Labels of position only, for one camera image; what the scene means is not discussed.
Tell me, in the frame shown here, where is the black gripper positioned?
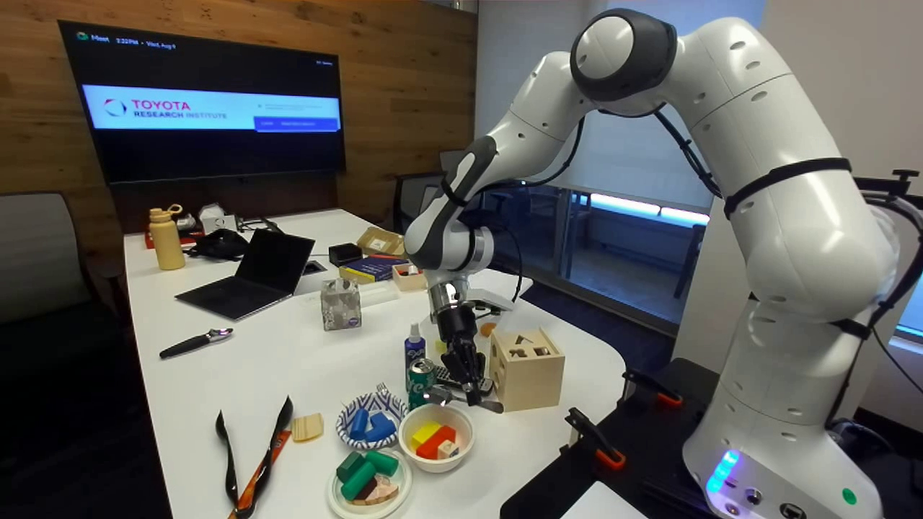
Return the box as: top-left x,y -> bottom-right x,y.
436,301 -> 495,410

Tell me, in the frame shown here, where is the metal spoon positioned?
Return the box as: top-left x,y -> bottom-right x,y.
420,379 -> 505,416

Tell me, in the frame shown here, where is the white bowl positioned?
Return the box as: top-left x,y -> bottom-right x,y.
396,402 -> 478,478

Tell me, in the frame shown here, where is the blue patterned bowl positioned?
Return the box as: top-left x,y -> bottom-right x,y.
334,383 -> 410,455

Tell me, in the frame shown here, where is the green can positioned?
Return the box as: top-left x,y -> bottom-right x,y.
403,358 -> 436,416

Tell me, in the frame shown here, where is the yellow toy block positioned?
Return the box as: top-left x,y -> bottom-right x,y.
410,418 -> 446,448

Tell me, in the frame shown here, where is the red toy block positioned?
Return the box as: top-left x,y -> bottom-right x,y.
413,426 -> 461,462

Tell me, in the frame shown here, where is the blue bottle with black cap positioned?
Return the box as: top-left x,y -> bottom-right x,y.
401,322 -> 429,369

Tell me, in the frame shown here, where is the wooden shape sorter box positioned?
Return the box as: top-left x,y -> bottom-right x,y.
485,325 -> 569,416

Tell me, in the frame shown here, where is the green toy block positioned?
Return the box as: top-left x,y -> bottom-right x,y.
334,451 -> 403,504

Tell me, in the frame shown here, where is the black orange clamp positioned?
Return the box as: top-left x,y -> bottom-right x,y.
619,367 -> 688,413
562,405 -> 631,475

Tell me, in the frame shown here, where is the silver metal cube container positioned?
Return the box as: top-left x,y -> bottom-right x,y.
318,276 -> 367,334

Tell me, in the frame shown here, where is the blue box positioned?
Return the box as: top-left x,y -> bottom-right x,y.
337,255 -> 403,286

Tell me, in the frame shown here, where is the flat wooden piece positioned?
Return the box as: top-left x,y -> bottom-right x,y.
288,410 -> 329,448

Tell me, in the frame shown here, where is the cardboard box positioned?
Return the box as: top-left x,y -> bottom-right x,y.
354,226 -> 414,266

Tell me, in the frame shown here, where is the small black box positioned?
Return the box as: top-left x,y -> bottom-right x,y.
325,240 -> 367,272

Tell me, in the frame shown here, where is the white paper sheet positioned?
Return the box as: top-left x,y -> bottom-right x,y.
560,478 -> 648,519

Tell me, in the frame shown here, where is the grey office chair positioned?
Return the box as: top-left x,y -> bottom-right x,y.
391,171 -> 446,233
0,191 -> 103,331

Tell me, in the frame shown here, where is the black laptop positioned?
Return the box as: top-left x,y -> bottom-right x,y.
172,227 -> 318,325

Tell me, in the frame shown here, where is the black marker pen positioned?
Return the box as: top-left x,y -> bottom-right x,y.
155,325 -> 237,363

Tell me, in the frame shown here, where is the yellow water bottle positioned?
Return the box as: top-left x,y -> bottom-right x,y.
145,201 -> 189,273

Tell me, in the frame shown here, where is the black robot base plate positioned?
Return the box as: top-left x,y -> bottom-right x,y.
495,358 -> 737,519

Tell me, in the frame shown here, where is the wall television screen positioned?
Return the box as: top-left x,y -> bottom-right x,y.
57,21 -> 348,191

